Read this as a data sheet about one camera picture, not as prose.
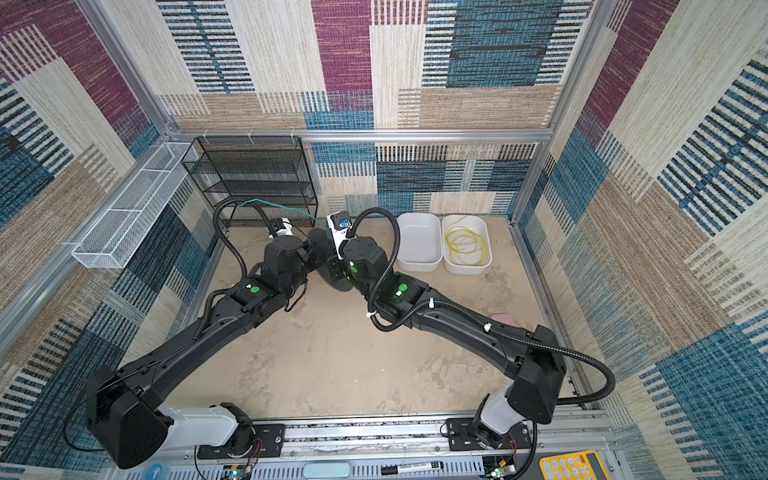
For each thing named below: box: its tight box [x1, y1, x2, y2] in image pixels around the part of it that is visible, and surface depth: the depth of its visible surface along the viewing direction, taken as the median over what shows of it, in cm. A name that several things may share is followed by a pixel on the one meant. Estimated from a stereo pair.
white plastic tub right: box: [442, 214, 493, 275], surface depth 111 cm
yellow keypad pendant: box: [539, 450, 611, 480], surface depth 70 cm
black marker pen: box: [380, 460, 444, 475], surface depth 71 cm
